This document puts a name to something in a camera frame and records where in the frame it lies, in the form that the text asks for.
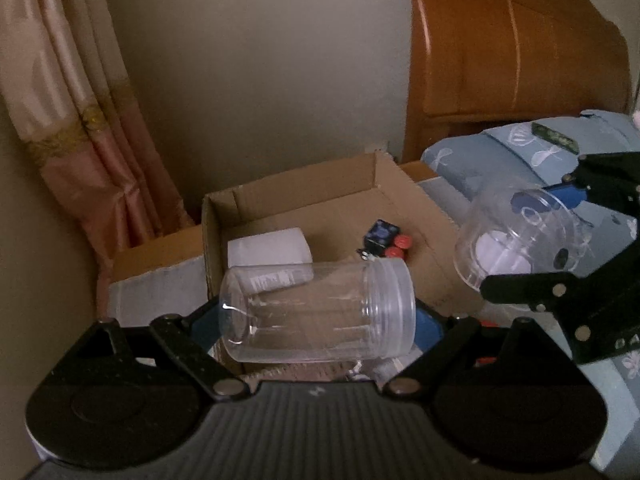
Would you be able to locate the pink beige curtain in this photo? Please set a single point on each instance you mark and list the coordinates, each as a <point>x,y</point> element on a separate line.
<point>85,110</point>

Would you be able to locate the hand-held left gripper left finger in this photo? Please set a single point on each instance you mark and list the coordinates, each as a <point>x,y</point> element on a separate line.
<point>202,327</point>

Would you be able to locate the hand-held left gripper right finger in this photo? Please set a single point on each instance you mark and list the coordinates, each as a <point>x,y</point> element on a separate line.
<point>430,332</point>

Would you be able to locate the wooden headboard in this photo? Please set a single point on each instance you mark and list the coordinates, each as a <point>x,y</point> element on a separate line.
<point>500,50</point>

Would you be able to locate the green packet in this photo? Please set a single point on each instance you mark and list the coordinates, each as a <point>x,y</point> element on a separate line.
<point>555,137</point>

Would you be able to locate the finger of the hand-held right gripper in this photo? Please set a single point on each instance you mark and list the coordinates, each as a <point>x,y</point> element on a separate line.
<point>600,180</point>
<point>530,287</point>

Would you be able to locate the checked grey blue towel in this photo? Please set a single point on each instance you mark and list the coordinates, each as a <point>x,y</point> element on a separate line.
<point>150,292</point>

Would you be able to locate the white tissue pack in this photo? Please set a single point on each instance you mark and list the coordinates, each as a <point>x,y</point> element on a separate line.
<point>267,252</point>

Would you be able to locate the blue floral pillow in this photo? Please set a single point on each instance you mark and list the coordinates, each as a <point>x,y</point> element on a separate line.
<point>490,160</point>

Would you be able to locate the cardboard box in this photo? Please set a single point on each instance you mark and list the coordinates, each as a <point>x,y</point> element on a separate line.
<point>330,210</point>

